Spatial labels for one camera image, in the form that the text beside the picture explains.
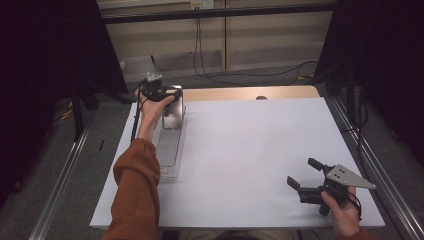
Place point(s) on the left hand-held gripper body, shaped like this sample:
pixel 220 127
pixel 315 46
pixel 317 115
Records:
pixel 152 87

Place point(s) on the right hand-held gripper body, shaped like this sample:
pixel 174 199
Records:
pixel 346 176

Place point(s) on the patterned phone case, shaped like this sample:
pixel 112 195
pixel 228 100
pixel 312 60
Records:
pixel 175 115

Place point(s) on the clear plastic tray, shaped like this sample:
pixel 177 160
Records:
pixel 170 150

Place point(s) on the person's left hand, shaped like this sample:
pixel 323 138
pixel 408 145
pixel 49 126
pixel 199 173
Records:
pixel 150 113

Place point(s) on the person's right hand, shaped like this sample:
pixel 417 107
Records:
pixel 345 218

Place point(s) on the light wooden table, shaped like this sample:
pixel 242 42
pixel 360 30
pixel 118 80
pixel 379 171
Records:
pixel 233 93

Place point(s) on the white table cover sheet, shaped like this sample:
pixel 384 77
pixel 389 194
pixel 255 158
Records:
pixel 240 173

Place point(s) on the black metal stand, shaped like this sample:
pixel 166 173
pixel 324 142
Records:
pixel 77 110

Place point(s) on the black horizontal bar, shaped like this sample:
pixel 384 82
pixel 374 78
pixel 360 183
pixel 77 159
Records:
pixel 216 13

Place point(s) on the black curtain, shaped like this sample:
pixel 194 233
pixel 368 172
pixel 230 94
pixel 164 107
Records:
pixel 383 60
pixel 43 66

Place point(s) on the aluminium floor rail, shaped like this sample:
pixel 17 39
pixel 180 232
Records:
pixel 383 173
pixel 60 186

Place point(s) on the white wall power outlet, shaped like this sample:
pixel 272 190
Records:
pixel 202 4

